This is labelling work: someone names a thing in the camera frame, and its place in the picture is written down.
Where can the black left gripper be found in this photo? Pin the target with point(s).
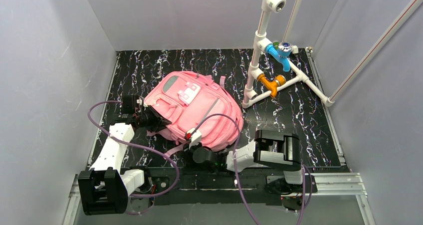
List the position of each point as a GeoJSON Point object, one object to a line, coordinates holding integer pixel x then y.
{"type": "Point", "coordinates": [153, 118]}

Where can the pink student backpack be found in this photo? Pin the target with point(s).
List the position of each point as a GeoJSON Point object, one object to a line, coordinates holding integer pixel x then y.
{"type": "Point", "coordinates": [194, 101]}

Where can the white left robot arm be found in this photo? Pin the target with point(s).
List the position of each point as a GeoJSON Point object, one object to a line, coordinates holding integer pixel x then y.
{"type": "Point", "coordinates": [106, 187]}

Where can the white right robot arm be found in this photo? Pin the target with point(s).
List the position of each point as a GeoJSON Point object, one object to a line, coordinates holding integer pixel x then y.
{"type": "Point", "coordinates": [273, 149]}

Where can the orange pipe fitting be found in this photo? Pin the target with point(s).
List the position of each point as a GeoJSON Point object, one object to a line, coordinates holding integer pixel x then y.
{"type": "Point", "coordinates": [272, 85]}

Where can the blue pipe valve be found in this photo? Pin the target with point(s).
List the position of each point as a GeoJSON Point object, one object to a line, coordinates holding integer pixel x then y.
{"type": "Point", "coordinates": [281, 53]}

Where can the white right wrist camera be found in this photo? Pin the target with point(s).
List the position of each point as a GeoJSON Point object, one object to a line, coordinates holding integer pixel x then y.
{"type": "Point", "coordinates": [193, 137]}

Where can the aluminium frame rail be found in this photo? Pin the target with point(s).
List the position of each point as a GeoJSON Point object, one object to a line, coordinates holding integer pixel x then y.
{"type": "Point", "coordinates": [328, 184]}

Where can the white PVC pipe frame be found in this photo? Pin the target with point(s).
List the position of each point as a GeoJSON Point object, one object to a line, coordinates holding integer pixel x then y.
{"type": "Point", "coordinates": [254, 91]}

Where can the white wall conduit pipe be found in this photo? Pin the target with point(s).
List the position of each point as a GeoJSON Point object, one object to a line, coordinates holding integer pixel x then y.
{"type": "Point", "coordinates": [405, 14]}

